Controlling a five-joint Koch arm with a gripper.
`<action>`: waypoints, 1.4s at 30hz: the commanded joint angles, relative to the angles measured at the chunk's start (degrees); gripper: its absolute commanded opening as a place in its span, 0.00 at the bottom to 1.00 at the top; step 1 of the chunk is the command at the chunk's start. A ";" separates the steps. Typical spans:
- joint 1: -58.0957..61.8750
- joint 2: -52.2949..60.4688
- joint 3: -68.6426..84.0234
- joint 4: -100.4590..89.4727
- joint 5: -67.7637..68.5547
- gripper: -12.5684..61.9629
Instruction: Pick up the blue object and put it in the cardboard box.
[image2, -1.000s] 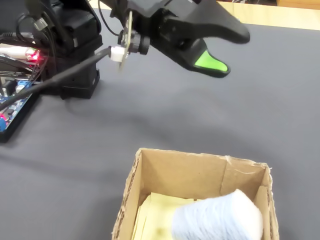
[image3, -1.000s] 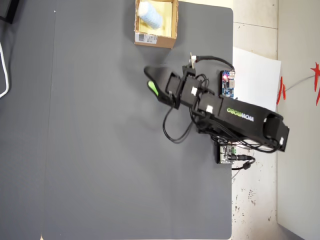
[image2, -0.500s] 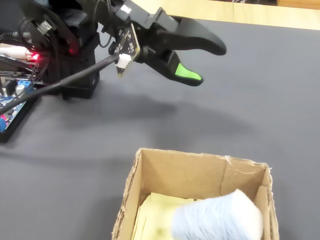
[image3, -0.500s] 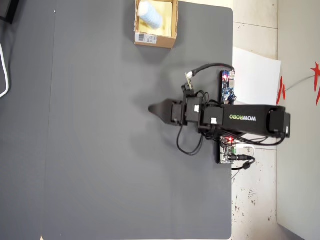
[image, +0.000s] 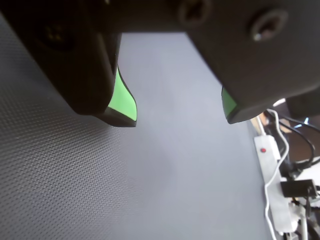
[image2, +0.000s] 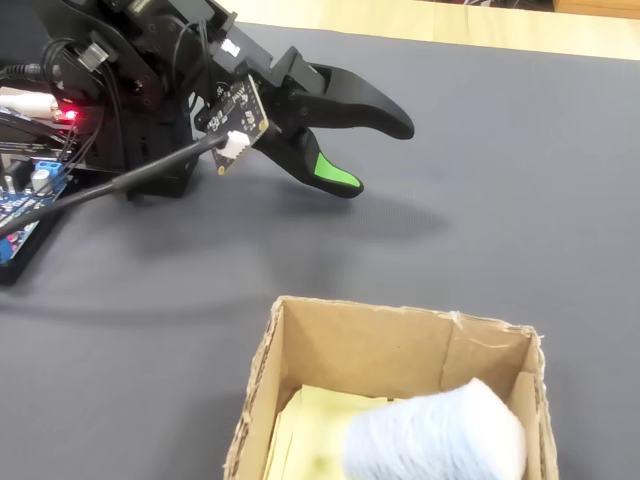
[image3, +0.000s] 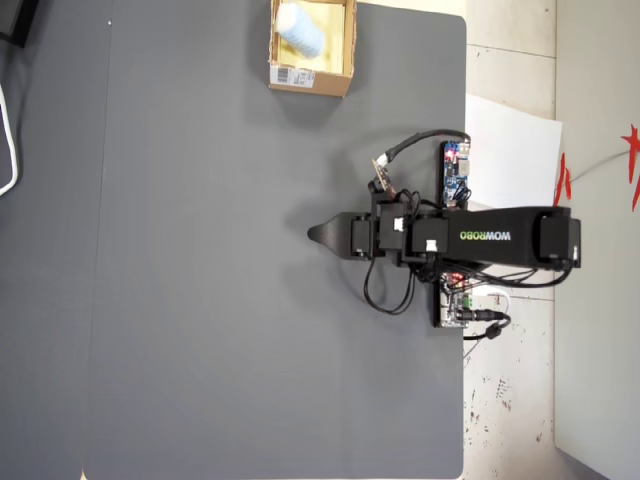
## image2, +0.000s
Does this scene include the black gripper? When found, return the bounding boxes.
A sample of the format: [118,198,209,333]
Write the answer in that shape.
[257,45,416,200]

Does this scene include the open cardboard box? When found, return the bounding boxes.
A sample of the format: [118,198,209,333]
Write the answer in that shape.
[222,295,560,480]

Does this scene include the grey table mat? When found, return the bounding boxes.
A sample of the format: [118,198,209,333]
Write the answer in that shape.
[0,19,640,480]

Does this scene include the motor driver board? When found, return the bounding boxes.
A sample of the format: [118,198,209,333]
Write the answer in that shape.
[49,97,87,127]

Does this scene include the yellow paper sheets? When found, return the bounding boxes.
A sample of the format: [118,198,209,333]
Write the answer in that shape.
[267,383,417,480]

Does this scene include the blue circuit board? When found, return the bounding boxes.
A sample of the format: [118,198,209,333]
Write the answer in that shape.
[0,157,77,287]

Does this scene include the thin black servo wires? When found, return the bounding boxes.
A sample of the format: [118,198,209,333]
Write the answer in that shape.
[41,39,124,169]
[173,19,212,117]

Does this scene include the thick black camera cable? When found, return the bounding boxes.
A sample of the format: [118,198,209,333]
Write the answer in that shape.
[0,130,249,239]

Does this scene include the white USB cable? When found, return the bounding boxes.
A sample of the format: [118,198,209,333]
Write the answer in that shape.
[0,93,65,120]

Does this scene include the black power cable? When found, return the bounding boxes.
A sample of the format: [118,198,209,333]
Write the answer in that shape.
[0,62,52,82]

